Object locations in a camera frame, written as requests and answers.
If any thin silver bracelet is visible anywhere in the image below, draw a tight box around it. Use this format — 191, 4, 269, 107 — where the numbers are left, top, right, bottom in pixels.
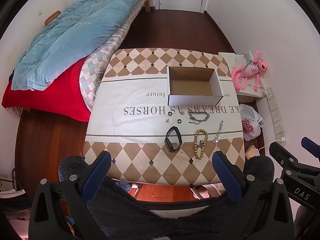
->
213, 120, 225, 145

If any wooden bead bracelet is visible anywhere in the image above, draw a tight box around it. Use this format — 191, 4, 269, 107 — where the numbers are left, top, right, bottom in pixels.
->
193, 128, 209, 160

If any silver chain necklace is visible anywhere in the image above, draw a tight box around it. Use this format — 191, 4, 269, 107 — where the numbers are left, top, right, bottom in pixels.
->
187, 109, 210, 125

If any black smart band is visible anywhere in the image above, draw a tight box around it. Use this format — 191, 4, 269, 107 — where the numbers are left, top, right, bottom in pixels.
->
164, 126, 183, 152

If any white cardboard box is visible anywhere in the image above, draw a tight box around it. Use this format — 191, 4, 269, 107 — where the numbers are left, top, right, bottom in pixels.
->
167, 66, 223, 107

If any yellow small box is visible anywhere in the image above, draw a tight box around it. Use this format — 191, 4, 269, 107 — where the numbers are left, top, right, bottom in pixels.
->
245, 145, 260, 159

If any dark fuzzy clothing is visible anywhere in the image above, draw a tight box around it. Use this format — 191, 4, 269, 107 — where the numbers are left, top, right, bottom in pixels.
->
58, 156, 274, 239

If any white plastic bag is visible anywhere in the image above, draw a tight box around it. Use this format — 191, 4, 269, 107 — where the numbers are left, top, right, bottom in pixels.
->
239, 103, 264, 141

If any red blanket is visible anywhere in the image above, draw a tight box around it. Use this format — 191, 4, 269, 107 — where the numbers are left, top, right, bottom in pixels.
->
2, 58, 91, 122

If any pink panther plush toy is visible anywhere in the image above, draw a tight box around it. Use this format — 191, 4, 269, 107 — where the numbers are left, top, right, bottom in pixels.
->
231, 50, 268, 92

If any checkered bed sheet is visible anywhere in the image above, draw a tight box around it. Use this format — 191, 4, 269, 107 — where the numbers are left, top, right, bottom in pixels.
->
79, 0, 148, 111

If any light blue duvet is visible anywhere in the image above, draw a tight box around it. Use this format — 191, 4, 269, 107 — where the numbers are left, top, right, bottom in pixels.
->
11, 0, 142, 90

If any white wall power strip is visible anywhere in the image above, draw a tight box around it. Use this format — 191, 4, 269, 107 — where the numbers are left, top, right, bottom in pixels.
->
266, 87, 286, 146

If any wooden bed frame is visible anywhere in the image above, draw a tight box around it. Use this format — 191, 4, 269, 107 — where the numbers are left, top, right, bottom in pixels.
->
144, 0, 151, 12

